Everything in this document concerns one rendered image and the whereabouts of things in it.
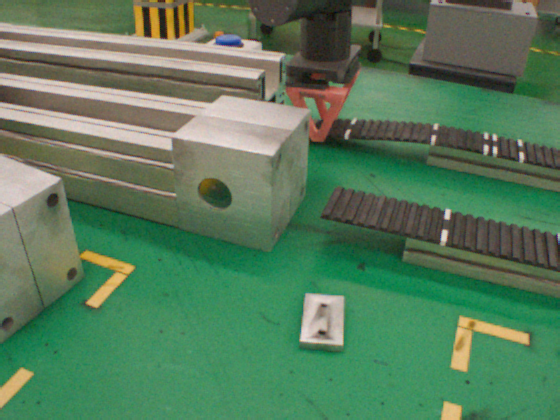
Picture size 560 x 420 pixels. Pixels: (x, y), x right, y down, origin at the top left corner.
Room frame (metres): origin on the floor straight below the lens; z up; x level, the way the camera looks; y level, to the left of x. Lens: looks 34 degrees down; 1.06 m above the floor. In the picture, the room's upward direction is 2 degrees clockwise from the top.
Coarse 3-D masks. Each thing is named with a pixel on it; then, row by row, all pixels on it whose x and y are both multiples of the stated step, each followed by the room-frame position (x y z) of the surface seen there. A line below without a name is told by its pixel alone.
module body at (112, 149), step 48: (0, 96) 0.54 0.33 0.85; (48, 96) 0.51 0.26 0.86; (96, 96) 0.50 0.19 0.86; (144, 96) 0.49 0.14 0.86; (0, 144) 0.45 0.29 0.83; (48, 144) 0.43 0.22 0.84; (96, 144) 0.41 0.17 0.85; (144, 144) 0.39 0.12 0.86; (96, 192) 0.41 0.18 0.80; (144, 192) 0.39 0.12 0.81
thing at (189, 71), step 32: (0, 32) 0.78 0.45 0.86; (32, 32) 0.76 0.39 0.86; (64, 32) 0.76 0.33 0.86; (0, 64) 0.69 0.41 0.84; (32, 64) 0.67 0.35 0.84; (64, 64) 0.67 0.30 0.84; (96, 64) 0.63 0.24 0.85; (128, 64) 0.62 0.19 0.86; (160, 64) 0.60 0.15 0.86; (192, 64) 0.60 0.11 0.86; (224, 64) 0.65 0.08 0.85; (256, 64) 0.64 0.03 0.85; (192, 96) 0.59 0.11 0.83; (256, 96) 0.56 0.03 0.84
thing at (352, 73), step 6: (354, 66) 0.57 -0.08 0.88; (360, 66) 0.61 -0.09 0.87; (348, 72) 0.55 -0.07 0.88; (354, 72) 0.57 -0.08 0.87; (318, 78) 0.62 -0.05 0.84; (324, 78) 0.61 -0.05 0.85; (348, 78) 0.55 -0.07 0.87; (354, 78) 0.60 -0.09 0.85; (342, 84) 0.55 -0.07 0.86; (348, 84) 0.55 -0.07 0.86; (348, 90) 0.60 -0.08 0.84; (318, 102) 0.61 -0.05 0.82; (324, 102) 0.61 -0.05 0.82; (342, 102) 0.60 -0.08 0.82; (318, 108) 0.61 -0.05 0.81; (324, 108) 0.61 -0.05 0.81; (324, 114) 0.61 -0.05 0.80
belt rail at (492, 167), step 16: (432, 160) 0.52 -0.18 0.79; (448, 160) 0.51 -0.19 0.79; (464, 160) 0.51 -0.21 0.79; (480, 160) 0.50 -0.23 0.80; (496, 160) 0.50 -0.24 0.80; (512, 160) 0.49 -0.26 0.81; (496, 176) 0.50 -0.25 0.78; (512, 176) 0.49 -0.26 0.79; (528, 176) 0.48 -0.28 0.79; (544, 176) 0.48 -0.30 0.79
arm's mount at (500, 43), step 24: (432, 24) 0.94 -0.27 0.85; (456, 24) 0.92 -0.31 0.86; (480, 24) 0.91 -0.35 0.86; (504, 24) 0.89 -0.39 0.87; (528, 24) 0.88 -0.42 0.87; (432, 48) 0.93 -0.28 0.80; (456, 48) 0.92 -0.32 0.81; (480, 48) 0.90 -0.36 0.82; (504, 48) 0.89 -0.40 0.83; (528, 48) 0.87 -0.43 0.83; (504, 72) 0.89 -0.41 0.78
